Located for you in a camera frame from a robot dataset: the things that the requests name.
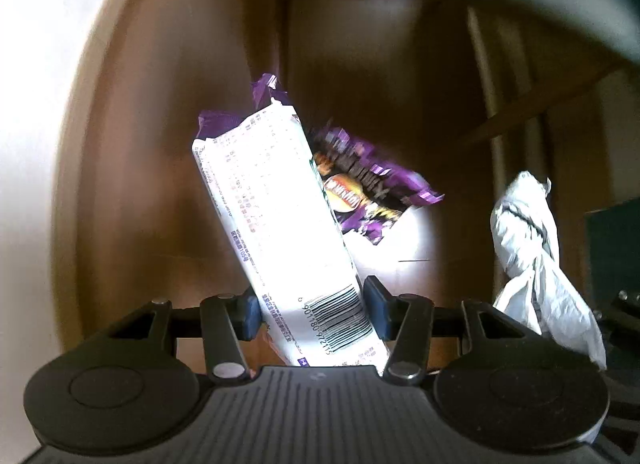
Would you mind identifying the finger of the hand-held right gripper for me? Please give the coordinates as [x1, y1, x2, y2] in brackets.
[594, 289, 640, 376]

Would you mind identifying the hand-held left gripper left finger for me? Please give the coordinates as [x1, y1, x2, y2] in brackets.
[107, 291, 263, 385]

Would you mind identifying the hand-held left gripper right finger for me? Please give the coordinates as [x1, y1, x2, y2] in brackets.
[364, 275, 531, 385]

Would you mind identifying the white printed packet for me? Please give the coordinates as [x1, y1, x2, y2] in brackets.
[192, 98, 391, 375]

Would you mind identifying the white plastic bag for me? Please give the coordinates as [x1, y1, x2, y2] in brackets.
[491, 171, 608, 371]

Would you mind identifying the purple snack packet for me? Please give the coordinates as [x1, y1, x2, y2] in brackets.
[197, 74, 446, 245]

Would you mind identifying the dark green box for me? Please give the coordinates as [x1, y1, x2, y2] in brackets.
[584, 199, 640, 297]

